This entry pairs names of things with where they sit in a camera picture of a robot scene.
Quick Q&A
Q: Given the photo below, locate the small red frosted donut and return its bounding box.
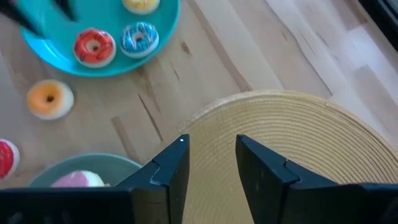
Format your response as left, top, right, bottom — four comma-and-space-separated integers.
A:
0, 139, 21, 180
73, 27, 117, 68

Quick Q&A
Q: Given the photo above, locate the small blue frosted donut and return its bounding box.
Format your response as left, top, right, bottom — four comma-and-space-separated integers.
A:
120, 21, 160, 59

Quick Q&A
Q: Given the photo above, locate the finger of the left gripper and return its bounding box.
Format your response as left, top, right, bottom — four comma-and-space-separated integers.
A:
0, 0, 45, 39
52, 0, 78, 22

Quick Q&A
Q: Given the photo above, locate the large pink sprinkled donut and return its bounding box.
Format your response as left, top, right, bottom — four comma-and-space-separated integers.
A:
51, 170, 106, 188

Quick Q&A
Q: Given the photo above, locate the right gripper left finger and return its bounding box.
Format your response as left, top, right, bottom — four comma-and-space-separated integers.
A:
116, 134, 190, 224

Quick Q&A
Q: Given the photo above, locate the small yellow frosted donut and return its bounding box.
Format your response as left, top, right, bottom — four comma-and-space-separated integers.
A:
122, 0, 161, 16

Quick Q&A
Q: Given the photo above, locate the small orange frosted donut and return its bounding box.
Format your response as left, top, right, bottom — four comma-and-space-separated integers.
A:
26, 79, 75, 121

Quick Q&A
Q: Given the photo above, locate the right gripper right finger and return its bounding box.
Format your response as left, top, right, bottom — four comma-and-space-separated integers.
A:
235, 134, 343, 224

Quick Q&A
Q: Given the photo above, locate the teal plate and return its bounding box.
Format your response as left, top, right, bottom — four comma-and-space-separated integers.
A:
17, 0, 181, 78

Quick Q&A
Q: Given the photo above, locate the round woven straw placemat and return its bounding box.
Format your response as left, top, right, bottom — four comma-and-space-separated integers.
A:
178, 90, 398, 224

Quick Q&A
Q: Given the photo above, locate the grey-green plate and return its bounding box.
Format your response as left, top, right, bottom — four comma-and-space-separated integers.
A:
29, 152, 142, 189

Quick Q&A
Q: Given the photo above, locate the black metal table frame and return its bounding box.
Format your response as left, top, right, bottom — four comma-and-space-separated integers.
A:
359, 0, 398, 51

